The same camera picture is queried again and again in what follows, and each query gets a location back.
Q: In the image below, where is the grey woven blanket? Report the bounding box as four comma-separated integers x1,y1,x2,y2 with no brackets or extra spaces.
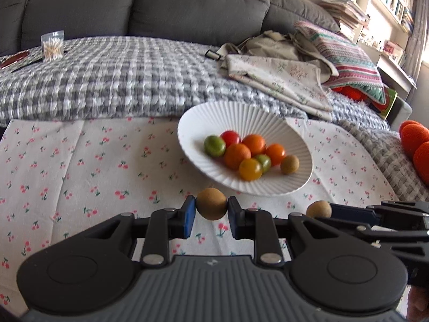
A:
338,119,429,203

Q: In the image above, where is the clear toothpick box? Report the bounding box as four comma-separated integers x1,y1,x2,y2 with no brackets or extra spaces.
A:
41,31,65,63

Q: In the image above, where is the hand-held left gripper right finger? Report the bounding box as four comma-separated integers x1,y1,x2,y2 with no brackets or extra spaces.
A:
228,196,339,265

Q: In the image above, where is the yellow-green tomato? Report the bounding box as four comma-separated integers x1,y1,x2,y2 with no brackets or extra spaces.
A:
239,158,263,181

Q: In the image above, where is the cherry print cloth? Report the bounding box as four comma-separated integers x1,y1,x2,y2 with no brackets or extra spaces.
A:
0,116,403,312

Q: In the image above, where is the dark grey sofa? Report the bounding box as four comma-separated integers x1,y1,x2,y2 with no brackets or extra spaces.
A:
0,0,342,52

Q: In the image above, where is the green tomato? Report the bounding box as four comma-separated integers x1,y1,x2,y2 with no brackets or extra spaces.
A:
254,154,272,174

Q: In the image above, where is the brown longan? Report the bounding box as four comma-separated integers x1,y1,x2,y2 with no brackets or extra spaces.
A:
306,200,332,218
280,155,300,175
196,188,227,221

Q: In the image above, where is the folded floral cloth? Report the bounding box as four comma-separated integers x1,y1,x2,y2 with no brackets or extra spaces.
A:
224,54,334,123

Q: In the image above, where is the person's right hand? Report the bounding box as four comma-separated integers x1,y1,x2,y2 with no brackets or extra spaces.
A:
407,285,429,322

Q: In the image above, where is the white shelf unit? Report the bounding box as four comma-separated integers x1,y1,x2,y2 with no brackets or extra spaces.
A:
355,0,429,121

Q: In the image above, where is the red fuzzy cushion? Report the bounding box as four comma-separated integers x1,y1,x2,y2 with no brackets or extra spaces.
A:
332,85,368,102

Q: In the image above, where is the green jujube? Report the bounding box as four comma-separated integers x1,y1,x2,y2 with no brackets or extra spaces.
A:
204,135,226,158

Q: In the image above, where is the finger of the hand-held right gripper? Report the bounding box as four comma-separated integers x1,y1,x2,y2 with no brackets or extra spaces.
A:
329,203,386,221
313,217,371,240

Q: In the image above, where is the large mandarin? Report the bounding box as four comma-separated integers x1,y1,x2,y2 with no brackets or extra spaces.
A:
224,143,252,171

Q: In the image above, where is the red green printed bag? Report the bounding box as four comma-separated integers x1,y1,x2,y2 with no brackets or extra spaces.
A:
369,86,398,119

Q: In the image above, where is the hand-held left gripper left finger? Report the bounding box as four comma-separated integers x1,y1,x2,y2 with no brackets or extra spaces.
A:
65,195,197,265

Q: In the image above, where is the grey checked blanket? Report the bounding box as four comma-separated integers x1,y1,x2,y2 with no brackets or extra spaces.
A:
0,36,391,131

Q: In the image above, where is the white ribbed bowl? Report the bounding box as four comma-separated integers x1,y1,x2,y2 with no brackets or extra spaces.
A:
177,101,314,197

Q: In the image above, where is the striped patterned pillow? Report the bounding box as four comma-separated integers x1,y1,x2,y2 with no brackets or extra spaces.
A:
293,20,386,104

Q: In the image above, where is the small mandarin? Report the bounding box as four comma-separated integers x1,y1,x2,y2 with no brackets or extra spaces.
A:
265,144,287,167
242,134,267,155

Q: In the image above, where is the red tomato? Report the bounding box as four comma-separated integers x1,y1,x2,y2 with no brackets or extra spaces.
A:
220,130,241,147

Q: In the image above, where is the stack of magazines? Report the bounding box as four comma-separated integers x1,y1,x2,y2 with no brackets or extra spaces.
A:
313,0,369,41

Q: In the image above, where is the grey curtain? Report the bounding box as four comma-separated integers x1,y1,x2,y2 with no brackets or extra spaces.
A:
407,0,429,86

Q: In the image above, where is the dark red packet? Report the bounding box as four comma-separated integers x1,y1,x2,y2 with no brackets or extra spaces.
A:
0,50,31,70

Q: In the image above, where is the orange plush toy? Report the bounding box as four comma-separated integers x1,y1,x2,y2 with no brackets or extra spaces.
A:
399,120,429,186

